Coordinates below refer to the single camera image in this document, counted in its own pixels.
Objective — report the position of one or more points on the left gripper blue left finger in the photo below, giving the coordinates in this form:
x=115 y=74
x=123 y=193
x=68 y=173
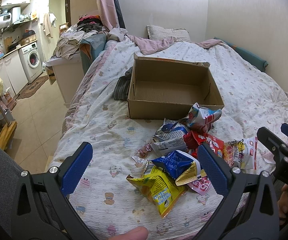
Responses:
x=73 y=167

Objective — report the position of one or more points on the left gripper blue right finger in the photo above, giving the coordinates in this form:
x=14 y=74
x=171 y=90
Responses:
x=217 y=170

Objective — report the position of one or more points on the pink white sauce pouch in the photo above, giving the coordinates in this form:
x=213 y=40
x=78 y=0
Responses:
x=200 y=186

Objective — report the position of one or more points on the gold brown snack packet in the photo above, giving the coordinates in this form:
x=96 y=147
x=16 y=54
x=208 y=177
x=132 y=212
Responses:
x=193 y=173

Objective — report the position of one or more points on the white yellow popcorn snack bag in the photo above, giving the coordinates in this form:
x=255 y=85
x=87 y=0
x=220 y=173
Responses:
x=241 y=153

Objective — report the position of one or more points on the red Wangzai milk candy bag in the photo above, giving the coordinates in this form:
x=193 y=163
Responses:
x=193 y=140

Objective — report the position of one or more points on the dark blue snack bag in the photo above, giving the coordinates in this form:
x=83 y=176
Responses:
x=175 y=163

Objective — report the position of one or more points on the yellow chip bag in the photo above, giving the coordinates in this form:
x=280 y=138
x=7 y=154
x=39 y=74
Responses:
x=158 y=187

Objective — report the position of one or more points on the blue white cracker bag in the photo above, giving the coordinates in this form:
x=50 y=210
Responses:
x=170 y=129

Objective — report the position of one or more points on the white red-tipped snack bar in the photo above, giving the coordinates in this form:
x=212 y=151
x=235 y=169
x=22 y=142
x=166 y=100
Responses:
x=165 y=147

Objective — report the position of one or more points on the person's right hand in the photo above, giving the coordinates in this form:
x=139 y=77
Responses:
x=283 y=205

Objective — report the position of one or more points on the person's left hand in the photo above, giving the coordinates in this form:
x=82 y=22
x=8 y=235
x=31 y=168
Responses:
x=139 y=233

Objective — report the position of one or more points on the clear candy wrapper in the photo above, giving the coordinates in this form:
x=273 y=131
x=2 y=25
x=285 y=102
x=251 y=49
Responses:
x=138 y=160

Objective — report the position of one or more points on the white patterned bed quilt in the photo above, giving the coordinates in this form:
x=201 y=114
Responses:
x=107 y=203

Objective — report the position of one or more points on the small red candy wrapper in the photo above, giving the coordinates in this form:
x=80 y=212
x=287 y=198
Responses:
x=144 y=150

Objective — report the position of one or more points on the brown door mat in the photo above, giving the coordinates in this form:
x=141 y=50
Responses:
x=30 y=89

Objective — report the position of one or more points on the dark striped garment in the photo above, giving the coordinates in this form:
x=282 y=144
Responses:
x=121 y=90

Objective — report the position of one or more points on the open cardboard box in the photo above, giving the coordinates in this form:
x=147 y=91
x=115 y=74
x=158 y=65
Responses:
x=166 y=88

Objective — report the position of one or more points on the white storage box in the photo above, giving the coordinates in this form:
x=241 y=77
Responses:
x=68 y=75

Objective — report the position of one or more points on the white kitchen cabinet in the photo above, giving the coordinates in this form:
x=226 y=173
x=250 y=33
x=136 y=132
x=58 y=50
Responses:
x=12 y=73

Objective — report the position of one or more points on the white washing machine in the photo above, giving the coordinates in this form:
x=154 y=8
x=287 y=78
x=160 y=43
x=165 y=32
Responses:
x=31 y=61

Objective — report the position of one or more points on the teal orange folded blanket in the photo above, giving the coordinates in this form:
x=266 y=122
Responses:
x=90 y=48

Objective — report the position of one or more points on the pink blanket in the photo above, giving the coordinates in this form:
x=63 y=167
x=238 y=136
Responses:
x=148 y=47

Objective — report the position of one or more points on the pile of clothes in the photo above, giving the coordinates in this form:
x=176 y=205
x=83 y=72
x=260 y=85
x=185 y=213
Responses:
x=69 y=40

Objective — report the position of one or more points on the beige pillow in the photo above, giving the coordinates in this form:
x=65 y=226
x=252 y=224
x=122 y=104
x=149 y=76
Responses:
x=159 y=33

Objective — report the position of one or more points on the pink curtain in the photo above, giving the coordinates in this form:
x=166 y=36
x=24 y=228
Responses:
x=108 y=14

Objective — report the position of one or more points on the teal cushion by wall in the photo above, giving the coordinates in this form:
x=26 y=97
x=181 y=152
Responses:
x=252 y=59

